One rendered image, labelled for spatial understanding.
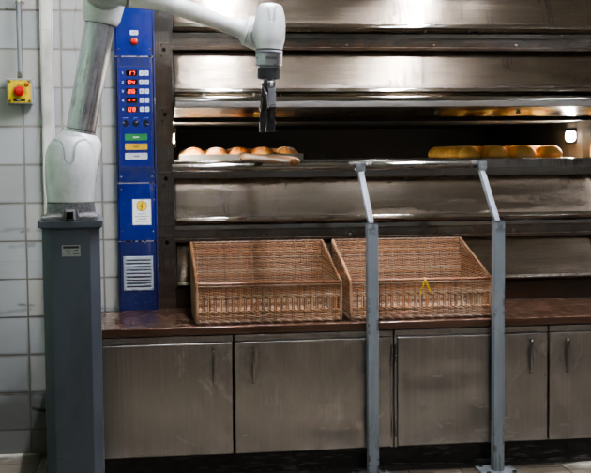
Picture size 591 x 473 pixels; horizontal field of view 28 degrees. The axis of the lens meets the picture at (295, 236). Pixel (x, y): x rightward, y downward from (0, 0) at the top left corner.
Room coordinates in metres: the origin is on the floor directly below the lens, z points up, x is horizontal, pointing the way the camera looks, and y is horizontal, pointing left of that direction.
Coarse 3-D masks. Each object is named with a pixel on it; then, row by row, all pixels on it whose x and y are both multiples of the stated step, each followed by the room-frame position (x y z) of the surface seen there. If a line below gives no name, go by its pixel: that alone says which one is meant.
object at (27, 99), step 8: (8, 80) 4.63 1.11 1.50; (16, 80) 4.63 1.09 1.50; (24, 80) 4.64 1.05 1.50; (32, 80) 4.66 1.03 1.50; (8, 88) 4.63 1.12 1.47; (24, 88) 4.64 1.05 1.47; (32, 88) 4.65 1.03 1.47; (8, 96) 4.63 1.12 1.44; (16, 96) 4.63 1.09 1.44; (24, 96) 4.64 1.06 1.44; (32, 96) 4.65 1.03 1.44; (8, 104) 4.66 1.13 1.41; (16, 104) 4.67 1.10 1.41; (24, 104) 4.68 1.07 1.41; (32, 104) 4.69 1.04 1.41
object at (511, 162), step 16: (224, 160) 4.83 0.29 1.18; (240, 160) 4.83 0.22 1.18; (304, 160) 4.86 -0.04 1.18; (320, 160) 4.87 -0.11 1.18; (336, 160) 4.88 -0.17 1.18; (352, 160) 4.89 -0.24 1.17; (368, 160) 4.90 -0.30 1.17; (384, 160) 4.91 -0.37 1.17; (400, 160) 4.92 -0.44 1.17; (416, 160) 4.93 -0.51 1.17; (496, 160) 4.98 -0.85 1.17; (512, 160) 4.99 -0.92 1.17; (528, 160) 5.00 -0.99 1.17; (544, 160) 5.01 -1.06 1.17; (560, 160) 5.01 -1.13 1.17; (576, 160) 5.02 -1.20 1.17
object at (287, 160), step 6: (240, 156) 5.11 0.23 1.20; (246, 156) 4.84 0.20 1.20; (252, 156) 4.57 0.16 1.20; (258, 156) 4.36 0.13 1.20; (264, 156) 4.18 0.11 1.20; (270, 156) 3.98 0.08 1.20; (276, 156) 3.83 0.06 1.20; (282, 156) 3.68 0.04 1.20; (288, 156) 3.57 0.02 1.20; (270, 162) 3.98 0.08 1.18; (276, 162) 3.80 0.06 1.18; (282, 162) 3.61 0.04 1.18; (288, 162) 3.47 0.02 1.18; (294, 162) 3.43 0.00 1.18
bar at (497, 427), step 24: (192, 168) 4.43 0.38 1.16; (216, 168) 4.44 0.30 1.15; (240, 168) 4.45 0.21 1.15; (264, 168) 4.46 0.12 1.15; (288, 168) 4.48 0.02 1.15; (312, 168) 4.49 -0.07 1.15; (336, 168) 4.51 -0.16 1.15; (360, 168) 4.51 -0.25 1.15; (384, 168) 4.53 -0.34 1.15; (408, 168) 4.55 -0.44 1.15; (432, 168) 4.56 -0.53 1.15; (480, 168) 4.57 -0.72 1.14; (504, 240) 4.36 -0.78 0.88; (504, 264) 4.36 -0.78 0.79; (504, 288) 4.36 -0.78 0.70; (504, 312) 4.36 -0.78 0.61; (504, 336) 4.36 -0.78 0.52; (504, 360) 4.36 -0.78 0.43; (504, 384) 4.36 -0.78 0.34; (504, 408) 4.36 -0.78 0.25; (504, 432) 4.36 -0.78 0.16
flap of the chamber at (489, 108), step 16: (176, 112) 4.73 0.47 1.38; (192, 112) 4.74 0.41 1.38; (208, 112) 4.75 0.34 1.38; (224, 112) 4.76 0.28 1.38; (240, 112) 4.77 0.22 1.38; (256, 112) 4.78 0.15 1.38; (288, 112) 4.80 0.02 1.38; (304, 112) 4.81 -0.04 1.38; (320, 112) 4.82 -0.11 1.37; (336, 112) 4.83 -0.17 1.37; (368, 112) 4.85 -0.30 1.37; (384, 112) 4.86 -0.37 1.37; (400, 112) 4.87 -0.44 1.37; (416, 112) 4.88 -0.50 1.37; (432, 112) 4.89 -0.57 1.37; (448, 112) 4.90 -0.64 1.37; (464, 112) 4.91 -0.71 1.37; (480, 112) 4.92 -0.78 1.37; (496, 112) 4.94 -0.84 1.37; (512, 112) 4.95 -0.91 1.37; (528, 112) 4.96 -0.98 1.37; (544, 112) 4.97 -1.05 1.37; (560, 112) 4.98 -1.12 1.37; (576, 112) 4.99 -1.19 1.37
